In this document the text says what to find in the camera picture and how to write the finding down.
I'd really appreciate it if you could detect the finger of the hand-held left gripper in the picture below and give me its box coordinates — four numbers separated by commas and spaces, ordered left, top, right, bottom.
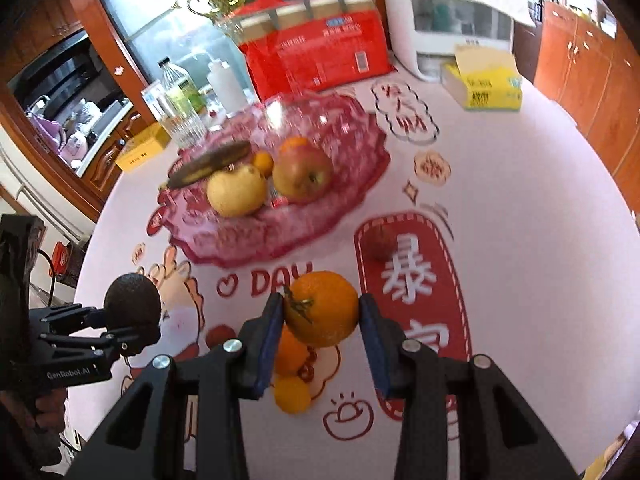
29, 304, 109, 334
39, 324, 162, 359

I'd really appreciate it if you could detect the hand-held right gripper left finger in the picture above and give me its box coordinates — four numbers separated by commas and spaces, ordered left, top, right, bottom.
65, 292, 286, 480

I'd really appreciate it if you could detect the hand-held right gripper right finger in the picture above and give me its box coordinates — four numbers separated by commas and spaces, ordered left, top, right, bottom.
357, 294, 581, 480

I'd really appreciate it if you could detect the dark avocado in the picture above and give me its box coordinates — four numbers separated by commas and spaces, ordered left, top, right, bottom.
103, 272, 162, 328

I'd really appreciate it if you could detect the pink glass bowl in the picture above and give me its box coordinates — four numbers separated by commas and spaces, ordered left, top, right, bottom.
147, 91, 392, 267

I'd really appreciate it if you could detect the yellow pear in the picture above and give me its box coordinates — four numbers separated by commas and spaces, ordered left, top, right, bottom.
206, 164, 268, 218

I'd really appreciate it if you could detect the red apple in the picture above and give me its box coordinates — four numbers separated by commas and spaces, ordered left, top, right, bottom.
272, 144, 334, 204

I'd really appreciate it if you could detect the overripe dark banana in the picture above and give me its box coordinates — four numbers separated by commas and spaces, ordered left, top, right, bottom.
166, 140, 252, 191

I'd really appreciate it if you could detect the person's left hand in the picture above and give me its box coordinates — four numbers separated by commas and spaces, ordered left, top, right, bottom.
0, 390, 69, 477

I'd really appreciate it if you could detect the red date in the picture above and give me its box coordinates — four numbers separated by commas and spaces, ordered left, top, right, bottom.
361, 224, 398, 262
205, 324, 237, 348

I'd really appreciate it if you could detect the wooden kitchen cabinet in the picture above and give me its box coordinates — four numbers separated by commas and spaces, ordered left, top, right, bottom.
0, 0, 151, 223

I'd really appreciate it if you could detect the yellow tin box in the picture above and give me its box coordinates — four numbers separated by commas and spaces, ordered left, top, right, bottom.
115, 125, 172, 173

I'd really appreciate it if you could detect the clear ribbed drinking glass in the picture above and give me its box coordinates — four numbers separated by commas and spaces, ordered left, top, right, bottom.
159, 94, 210, 149

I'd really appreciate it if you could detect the pale printed card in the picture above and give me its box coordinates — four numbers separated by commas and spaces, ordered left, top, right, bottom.
141, 84, 163, 121

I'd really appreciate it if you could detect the clear bottle with green label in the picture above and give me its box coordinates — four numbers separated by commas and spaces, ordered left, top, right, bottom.
157, 57, 207, 116

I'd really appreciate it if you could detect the white squeeze bottle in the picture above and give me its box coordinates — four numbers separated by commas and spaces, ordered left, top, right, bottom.
206, 59, 247, 115

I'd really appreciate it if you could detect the yellow tissue box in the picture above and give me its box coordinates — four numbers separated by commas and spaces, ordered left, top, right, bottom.
440, 44, 523, 111

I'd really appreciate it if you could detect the red pack of paper cups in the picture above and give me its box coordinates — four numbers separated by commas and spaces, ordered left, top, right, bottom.
220, 0, 396, 103

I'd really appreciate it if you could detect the frosted glass door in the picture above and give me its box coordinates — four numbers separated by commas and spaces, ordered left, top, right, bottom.
82, 0, 351, 111

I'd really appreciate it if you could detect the white countertop appliance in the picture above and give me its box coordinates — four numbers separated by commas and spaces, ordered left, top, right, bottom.
380, 0, 516, 81

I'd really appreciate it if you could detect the black cable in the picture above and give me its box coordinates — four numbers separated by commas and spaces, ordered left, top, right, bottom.
36, 249, 57, 306

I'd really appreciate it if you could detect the wooden wall cabinet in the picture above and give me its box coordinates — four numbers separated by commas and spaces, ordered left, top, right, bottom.
532, 0, 640, 201

